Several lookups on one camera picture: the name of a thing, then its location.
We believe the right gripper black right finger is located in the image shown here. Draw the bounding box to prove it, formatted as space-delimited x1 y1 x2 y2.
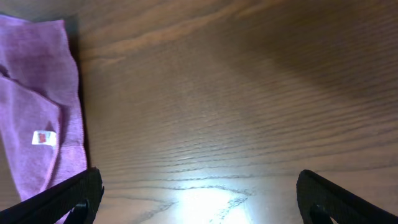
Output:
296 170 397 224

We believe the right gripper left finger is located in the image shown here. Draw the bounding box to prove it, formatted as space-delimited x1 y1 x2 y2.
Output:
1 167 104 224

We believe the purple microfiber cloth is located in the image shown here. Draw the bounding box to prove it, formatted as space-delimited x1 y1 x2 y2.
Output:
1 16 88 201

